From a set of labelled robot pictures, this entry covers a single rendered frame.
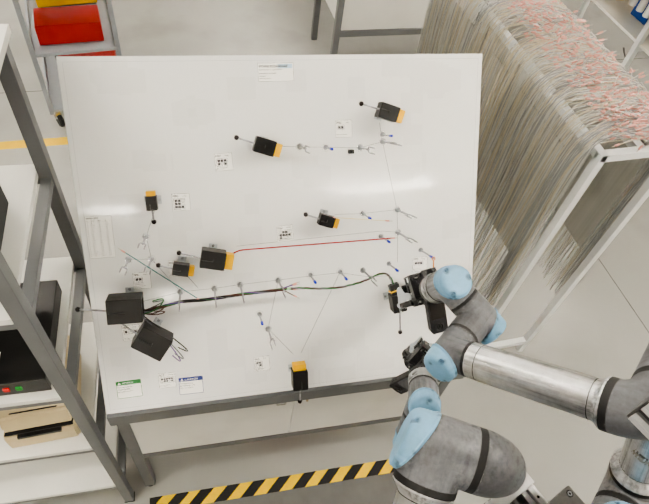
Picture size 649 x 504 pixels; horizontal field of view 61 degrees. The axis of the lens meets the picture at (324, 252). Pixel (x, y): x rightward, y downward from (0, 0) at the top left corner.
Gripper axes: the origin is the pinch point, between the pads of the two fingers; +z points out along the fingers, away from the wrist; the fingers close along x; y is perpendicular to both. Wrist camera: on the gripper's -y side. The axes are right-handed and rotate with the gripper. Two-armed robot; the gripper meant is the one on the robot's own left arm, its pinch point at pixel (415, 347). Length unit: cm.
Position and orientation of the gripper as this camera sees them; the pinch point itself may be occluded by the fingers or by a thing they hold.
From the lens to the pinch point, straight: 168.6
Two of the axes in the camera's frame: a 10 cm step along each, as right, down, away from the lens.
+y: 5.6, -7.6, -3.2
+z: 1.2, -3.1, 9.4
